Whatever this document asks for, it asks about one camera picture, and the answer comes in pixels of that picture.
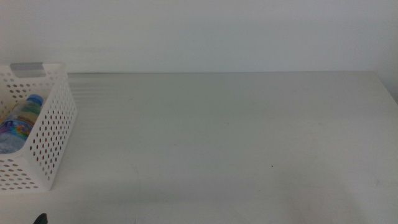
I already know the white perforated plastic basket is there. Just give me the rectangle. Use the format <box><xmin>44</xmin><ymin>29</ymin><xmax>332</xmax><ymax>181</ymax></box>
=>
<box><xmin>0</xmin><ymin>62</ymin><xmax>78</xmax><ymax>192</ymax></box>

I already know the water bottle with blue cap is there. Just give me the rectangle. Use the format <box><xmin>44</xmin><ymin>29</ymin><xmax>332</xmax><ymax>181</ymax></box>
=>
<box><xmin>0</xmin><ymin>94</ymin><xmax>45</xmax><ymax>155</ymax></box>

